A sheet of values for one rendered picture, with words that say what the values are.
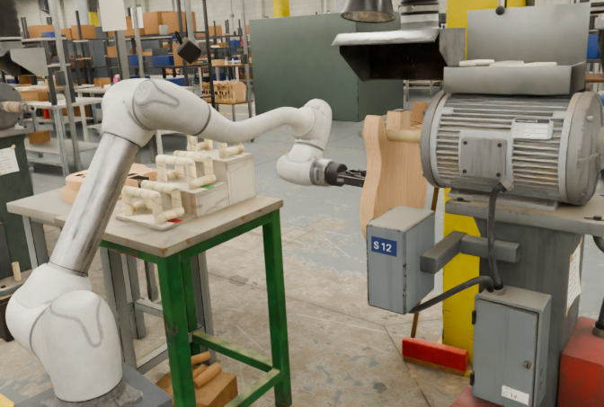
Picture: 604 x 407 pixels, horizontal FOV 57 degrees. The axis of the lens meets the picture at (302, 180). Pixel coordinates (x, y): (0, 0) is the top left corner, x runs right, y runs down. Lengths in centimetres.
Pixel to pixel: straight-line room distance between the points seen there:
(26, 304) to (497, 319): 112
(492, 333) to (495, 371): 10
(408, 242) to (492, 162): 27
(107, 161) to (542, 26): 113
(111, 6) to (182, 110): 187
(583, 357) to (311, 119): 100
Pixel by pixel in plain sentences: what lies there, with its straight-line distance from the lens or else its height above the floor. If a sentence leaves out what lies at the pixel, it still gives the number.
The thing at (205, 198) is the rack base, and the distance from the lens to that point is 198.
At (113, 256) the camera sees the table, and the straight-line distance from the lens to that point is 228.
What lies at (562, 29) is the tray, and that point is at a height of 151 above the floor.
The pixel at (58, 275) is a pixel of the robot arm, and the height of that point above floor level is 98.
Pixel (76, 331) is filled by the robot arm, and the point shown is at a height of 93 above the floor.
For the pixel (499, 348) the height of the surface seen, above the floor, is 82.
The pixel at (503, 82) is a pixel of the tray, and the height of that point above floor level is 140.
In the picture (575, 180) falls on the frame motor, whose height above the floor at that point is 121.
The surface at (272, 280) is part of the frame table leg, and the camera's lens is 218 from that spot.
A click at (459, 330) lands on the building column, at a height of 19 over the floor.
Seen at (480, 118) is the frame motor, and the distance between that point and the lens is 135.
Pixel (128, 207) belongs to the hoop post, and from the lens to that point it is 204.
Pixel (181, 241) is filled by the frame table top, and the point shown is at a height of 93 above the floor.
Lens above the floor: 153
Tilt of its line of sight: 15 degrees down
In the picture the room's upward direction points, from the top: 3 degrees counter-clockwise
